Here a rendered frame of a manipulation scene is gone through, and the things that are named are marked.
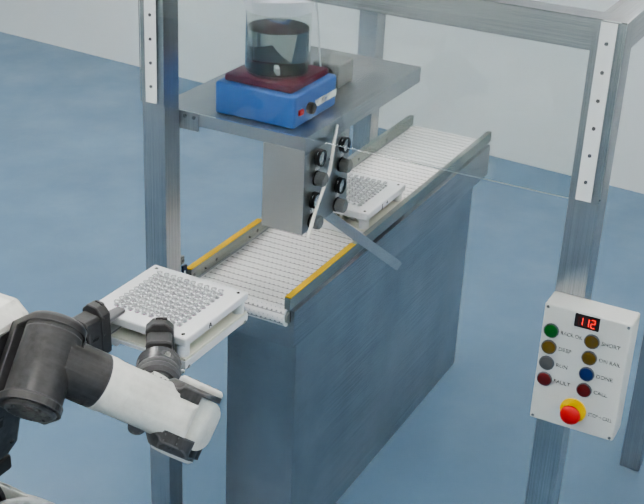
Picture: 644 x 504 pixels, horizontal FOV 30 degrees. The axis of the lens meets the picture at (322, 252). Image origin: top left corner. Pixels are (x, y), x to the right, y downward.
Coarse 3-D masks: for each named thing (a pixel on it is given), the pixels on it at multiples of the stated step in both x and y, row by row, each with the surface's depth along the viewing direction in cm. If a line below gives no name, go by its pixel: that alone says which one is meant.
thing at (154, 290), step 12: (144, 288) 260; (156, 288) 260; (168, 288) 260; (180, 288) 262; (192, 288) 261; (132, 300) 256; (144, 300) 255; (156, 300) 255; (168, 300) 256; (180, 300) 257; (192, 300) 257; (156, 312) 252; (168, 312) 251; (180, 312) 251
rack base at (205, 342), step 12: (216, 324) 258; (228, 324) 259; (240, 324) 263; (120, 336) 252; (132, 336) 252; (144, 336) 252; (204, 336) 254; (216, 336) 255; (144, 348) 249; (192, 348) 249; (204, 348) 251; (192, 360) 248
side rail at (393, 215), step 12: (432, 180) 346; (420, 192) 339; (408, 204) 333; (384, 216) 322; (396, 216) 327; (372, 228) 315; (384, 228) 321; (372, 240) 315; (348, 252) 303; (336, 264) 298; (324, 276) 293; (312, 288) 288; (288, 300) 279; (300, 300) 283
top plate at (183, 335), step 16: (144, 272) 268; (176, 272) 269; (128, 288) 261; (224, 288) 263; (112, 304) 254; (224, 304) 257; (240, 304) 261; (128, 320) 249; (144, 320) 249; (192, 320) 250; (208, 320) 250; (176, 336) 244; (192, 336) 245
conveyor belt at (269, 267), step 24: (360, 168) 361; (384, 168) 362; (408, 168) 363; (432, 168) 364; (408, 192) 347; (264, 240) 314; (288, 240) 314; (312, 240) 315; (336, 240) 316; (240, 264) 301; (264, 264) 301; (288, 264) 302; (312, 264) 302; (240, 288) 289; (264, 288) 290; (288, 288) 290; (264, 312) 283
